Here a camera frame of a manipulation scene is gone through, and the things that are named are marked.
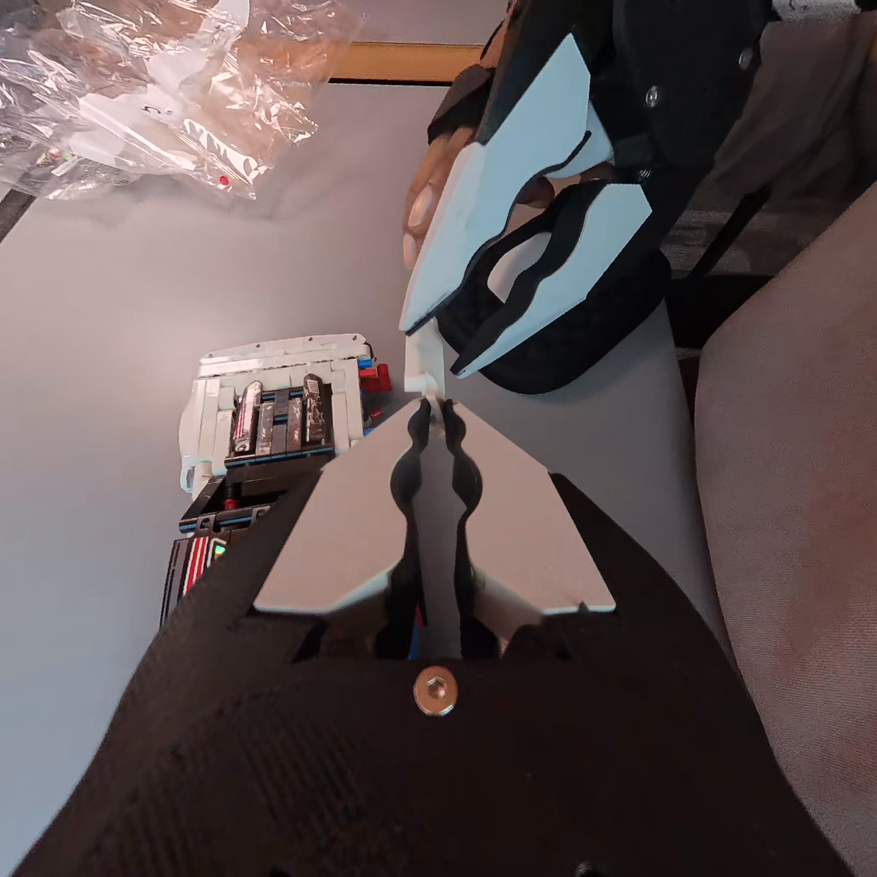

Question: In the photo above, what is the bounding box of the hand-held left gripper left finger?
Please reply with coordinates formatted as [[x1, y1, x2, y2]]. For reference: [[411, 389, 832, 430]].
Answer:
[[254, 401, 431, 659]]

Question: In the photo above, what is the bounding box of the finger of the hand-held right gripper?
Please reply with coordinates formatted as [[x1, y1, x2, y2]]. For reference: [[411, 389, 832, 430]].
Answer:
[[451, 181, 652, 380], [399, 33, 614, 337]]

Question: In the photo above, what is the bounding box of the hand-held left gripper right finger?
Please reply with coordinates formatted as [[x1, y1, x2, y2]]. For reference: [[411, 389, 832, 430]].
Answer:
[[442, 401, 618, 659]]

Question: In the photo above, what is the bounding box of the white curved brick piece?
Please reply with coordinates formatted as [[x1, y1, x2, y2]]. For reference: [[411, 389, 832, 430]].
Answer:
[[403, 328, 448, 434]]

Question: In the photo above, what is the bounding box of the toy brick race car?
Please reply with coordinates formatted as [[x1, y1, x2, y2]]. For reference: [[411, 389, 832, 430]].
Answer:
[[161, 333, 429, 660]]

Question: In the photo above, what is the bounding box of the person's right hand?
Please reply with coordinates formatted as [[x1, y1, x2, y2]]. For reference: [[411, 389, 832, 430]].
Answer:
[[403, 130, 481, 269]]

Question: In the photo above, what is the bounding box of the crumpled clear plastic bag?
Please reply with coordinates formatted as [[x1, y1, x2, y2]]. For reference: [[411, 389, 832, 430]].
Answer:
[[0, 0, 365, 204]]

